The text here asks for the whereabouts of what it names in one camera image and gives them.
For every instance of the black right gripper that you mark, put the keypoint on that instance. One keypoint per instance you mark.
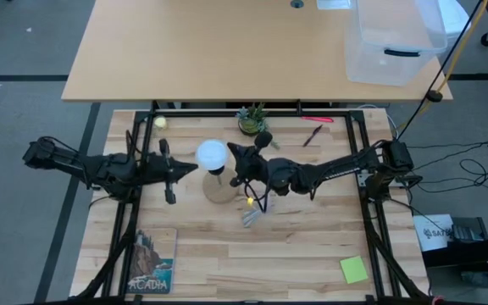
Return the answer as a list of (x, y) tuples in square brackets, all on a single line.
[(265, 169)]

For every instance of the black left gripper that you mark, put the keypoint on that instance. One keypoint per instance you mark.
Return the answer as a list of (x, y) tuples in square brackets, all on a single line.
[(155, 169)]

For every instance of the white lightbulb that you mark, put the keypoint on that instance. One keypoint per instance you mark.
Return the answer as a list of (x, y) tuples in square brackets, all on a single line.
[(212, 154)]

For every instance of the wooden base table lamp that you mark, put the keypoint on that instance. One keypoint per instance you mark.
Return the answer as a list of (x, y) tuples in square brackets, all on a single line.
[(220, 192)]

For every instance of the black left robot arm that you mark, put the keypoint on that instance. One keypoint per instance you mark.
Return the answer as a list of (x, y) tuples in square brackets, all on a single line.
[(100, 169)]

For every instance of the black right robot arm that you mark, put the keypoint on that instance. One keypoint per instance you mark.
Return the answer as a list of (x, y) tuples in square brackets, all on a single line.
[(341, 163)]

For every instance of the potted succulent plant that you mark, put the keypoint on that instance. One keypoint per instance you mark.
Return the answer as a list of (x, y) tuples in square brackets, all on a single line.
[(250, 125)]

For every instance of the purple pen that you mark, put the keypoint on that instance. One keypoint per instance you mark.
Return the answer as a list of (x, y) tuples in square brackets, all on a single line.
[(312, 136)]

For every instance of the pink pen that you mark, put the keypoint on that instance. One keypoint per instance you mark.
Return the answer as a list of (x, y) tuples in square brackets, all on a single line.
[(317, 119)]

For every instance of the Acadia picture postcard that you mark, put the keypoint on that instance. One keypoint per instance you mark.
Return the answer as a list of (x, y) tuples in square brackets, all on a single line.
[(151, 262)]

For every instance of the light wooden desk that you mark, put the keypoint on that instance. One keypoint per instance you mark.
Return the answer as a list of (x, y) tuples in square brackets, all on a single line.
[(206, 51)]

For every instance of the silver metal mounting plate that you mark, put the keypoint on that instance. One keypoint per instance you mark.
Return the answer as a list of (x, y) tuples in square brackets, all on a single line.
[(364, 179)]

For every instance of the green sticky note pad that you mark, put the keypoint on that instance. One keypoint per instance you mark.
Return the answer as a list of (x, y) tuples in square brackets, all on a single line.
[(353, 270)]

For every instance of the white card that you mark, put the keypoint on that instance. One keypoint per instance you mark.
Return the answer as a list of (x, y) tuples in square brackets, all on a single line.
[(333, 3)]

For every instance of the clear plastic storage bin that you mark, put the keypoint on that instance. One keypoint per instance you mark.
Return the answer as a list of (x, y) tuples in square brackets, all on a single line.
[(392, 42)]

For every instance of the white paper sign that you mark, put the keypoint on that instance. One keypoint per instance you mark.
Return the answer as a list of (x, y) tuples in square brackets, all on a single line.
[(432, 232)]

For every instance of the black shelf unit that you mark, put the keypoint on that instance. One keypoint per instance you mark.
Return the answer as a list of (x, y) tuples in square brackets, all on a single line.
[(468, 254)]

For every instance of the white round stool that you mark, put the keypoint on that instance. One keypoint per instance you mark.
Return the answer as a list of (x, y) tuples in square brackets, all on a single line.
[(456, 17)]

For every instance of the black aluminium table frame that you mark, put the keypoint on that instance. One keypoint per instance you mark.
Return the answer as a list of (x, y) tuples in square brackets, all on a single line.
[(201, 113)]

